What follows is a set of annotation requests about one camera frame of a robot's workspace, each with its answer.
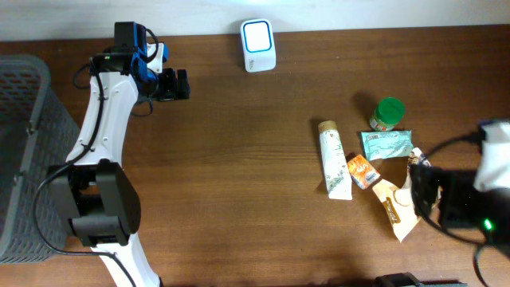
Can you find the beige brown snack bag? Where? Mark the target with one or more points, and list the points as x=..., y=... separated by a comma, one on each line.
x=397, y=201

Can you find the white barcode scanner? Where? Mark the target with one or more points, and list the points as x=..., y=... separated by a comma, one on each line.
x=258, y=45

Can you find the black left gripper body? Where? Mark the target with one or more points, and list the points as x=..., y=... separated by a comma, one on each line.
x=168, y=88

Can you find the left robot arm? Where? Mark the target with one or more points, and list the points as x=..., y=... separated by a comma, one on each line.
x=93, y=196

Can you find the teal snack packet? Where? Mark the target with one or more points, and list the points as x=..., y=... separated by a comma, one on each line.
x=386, y=145

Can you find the green lid jar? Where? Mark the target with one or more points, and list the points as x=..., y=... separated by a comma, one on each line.
x=388, y=113

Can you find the white tube gold cap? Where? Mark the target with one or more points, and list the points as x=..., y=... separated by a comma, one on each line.
x=336, y=174

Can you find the grey plastic mesh basket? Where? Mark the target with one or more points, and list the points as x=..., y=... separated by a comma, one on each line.
x=37, y=132

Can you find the orange small carton box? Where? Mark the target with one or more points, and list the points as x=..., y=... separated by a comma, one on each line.
x=362, y=172

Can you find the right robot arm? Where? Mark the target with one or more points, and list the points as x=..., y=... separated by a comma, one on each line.
x=494, y=234

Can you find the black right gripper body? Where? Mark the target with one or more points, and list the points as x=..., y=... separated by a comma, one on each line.
x=423, y=191

